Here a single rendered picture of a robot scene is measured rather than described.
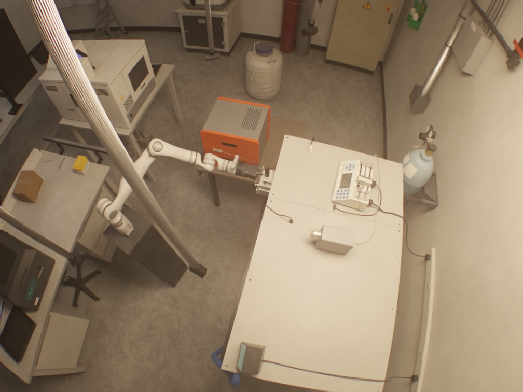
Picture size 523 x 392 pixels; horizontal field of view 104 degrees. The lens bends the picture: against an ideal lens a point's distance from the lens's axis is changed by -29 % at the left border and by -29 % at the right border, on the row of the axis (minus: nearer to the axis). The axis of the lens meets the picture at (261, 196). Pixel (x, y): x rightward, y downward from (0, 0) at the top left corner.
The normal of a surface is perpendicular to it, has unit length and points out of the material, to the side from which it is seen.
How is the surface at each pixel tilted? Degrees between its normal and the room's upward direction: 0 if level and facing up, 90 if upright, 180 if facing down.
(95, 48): 0
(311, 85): 0
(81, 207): 0
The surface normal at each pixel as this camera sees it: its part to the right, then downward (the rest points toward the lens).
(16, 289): 0.77, -0.12
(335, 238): 0.03, -0.47
